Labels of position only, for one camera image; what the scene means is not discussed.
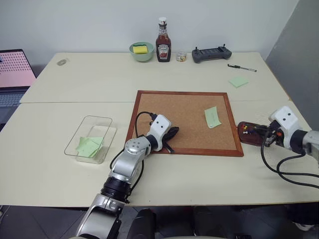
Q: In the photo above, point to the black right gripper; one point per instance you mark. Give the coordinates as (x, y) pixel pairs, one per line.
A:
(272, 135)

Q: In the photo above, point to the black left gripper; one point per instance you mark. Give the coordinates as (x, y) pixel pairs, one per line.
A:
(170, 134)

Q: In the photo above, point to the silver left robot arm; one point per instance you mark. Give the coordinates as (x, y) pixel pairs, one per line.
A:
(129, 161)

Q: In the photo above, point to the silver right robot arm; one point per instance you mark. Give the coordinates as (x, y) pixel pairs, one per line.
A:
(309, 143)

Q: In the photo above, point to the brown translucent tray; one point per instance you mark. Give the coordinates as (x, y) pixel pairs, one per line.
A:
(249, 139)

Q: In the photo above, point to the green note with writing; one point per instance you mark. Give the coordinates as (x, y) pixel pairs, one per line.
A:
(213, 117)

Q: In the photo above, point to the green sticky note pad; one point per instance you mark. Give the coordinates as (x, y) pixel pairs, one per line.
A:
(238, 82)

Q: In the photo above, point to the clear plastic box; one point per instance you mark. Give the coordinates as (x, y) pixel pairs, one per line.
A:
(99, 139)

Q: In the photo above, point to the green sticky note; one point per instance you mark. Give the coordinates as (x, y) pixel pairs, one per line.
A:
(86, 148)
(98, 140)

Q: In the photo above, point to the white pushpin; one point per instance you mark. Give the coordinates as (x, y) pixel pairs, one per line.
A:
(245, 133)

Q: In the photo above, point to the wood-framed cork board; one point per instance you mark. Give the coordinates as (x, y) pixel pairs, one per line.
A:
(179, 112)

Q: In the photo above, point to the black pen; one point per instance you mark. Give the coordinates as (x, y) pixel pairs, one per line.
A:
(241, 67)

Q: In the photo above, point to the small clear pushpin jar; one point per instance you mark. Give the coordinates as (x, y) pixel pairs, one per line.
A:
(181, 56)

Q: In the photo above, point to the light green bowl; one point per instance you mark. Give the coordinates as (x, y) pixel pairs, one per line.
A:
(142, 57)

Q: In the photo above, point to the dark rounded shape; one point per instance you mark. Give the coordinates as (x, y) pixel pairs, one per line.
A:
(145, 224)

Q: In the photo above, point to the dark grey handheld controller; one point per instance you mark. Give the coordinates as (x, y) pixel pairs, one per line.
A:
(211, 54)

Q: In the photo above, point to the red ketchup bottle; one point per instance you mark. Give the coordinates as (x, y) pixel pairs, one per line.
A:
(163, 47)

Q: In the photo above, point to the yellow sponge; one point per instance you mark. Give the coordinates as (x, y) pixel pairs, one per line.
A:
(140, 49)

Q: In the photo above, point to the white shoe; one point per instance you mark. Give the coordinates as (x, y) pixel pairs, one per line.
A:
(304, 226)

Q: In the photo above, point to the small grey tape roll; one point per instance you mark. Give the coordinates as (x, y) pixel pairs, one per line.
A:
(62, 62)

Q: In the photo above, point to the grey laptop with pink screen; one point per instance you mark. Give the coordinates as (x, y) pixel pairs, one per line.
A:
(12, 72)

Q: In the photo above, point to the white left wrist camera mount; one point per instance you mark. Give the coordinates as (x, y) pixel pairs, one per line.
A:
(160, 125)

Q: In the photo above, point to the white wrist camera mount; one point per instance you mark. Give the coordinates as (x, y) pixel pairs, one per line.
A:
(286, 119)
(160, 125)

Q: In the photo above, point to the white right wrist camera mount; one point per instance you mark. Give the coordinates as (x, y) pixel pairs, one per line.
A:
(286, 119)

